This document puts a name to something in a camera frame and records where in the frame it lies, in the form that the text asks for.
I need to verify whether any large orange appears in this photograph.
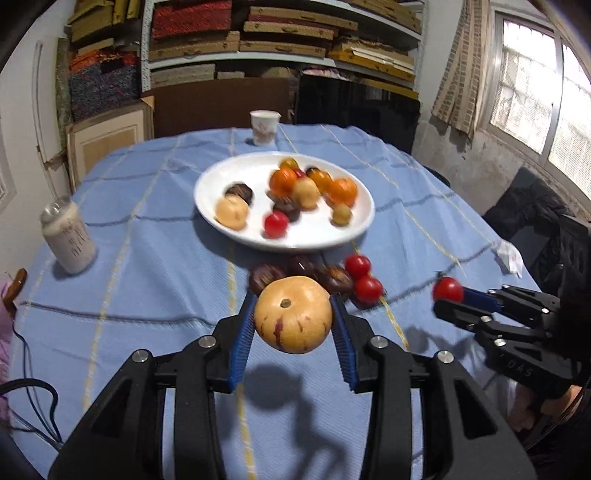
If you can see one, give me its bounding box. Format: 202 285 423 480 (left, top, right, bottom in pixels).
269 167 298 197

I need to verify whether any plaid beige curtain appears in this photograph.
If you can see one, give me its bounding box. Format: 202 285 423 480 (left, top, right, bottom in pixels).
431 0 491 140

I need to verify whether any stack of woven flat boxes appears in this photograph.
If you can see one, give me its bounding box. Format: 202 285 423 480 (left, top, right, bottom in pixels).
148 0 423 89

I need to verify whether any brown cardboard board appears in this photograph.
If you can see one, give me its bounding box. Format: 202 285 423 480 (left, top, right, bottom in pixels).
141 76 299 140

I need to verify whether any beige drink can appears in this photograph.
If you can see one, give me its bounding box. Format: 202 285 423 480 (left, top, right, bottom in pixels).
39 196 98 276

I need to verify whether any blue checked tablecloth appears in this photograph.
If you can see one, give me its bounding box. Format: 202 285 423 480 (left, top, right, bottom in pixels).
9 124 544 480

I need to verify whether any small orange tangerine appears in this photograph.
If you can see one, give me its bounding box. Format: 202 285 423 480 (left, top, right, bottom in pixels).
327 178 359 208

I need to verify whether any person's right hand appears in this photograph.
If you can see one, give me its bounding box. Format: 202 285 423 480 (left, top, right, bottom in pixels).
509 382 575 435

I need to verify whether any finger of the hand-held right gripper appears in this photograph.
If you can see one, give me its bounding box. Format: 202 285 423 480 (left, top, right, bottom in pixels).
462 285 562 325
433 298 556 343

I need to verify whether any barred window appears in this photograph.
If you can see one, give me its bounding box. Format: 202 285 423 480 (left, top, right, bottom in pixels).
480 4 591 195

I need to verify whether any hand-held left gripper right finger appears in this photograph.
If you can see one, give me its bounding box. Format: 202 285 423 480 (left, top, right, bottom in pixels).
328 292 539 480

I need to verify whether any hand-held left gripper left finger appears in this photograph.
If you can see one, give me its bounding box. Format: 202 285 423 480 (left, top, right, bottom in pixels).
47 292 259 480

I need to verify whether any wooden chair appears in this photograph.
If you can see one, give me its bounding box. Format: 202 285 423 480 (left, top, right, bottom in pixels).
4 268 28 306

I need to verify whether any black cable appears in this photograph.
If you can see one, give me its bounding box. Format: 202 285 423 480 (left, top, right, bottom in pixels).
0 314 64 454

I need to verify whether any white metal shelf rack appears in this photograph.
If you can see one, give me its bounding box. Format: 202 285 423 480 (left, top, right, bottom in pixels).
141 0 426 101

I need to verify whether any beige framed panel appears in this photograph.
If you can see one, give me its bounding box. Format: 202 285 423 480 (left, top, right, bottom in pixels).
65 97 156 191

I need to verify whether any yellow fruit with red streaks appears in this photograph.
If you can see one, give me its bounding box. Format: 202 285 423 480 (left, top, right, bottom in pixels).
254 276 334 354

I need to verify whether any white paper cup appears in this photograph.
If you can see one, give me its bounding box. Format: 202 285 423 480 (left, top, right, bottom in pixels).
249 110 281 147

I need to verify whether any small orange round fruit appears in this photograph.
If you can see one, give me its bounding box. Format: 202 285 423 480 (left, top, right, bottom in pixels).
307 168 332 192

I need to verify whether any black jacket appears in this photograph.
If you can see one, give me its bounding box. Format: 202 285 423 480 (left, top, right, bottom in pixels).
482 167 591 297

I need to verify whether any white door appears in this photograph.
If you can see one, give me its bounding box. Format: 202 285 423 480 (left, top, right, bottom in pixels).
28 41 62 186

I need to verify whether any dark brown round fruit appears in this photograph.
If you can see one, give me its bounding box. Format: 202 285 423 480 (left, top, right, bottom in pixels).
318 264 355 294
249 264 287 296
272 196 301 222
225 183 254 206

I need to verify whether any pale yellow round fruit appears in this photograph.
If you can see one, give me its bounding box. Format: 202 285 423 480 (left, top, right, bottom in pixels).
215 195 250 232

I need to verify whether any white oval plate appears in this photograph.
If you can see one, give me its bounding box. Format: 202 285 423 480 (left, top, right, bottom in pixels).
194 151 376 252

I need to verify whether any red cherry tomato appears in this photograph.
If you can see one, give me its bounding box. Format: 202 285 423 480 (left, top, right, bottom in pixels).
263 211 290 239
345 255 372 279
354 275 384 304
433 276 465 303

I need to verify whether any crumpled white tissue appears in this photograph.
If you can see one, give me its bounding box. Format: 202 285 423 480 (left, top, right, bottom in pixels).
494 240 523 278

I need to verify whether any stack of patterned fabric boxes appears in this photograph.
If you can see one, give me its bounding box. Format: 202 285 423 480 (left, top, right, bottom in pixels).
68 50 142 121

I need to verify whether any black flat screen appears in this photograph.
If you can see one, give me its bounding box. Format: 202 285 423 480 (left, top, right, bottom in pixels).
295 74 422 154

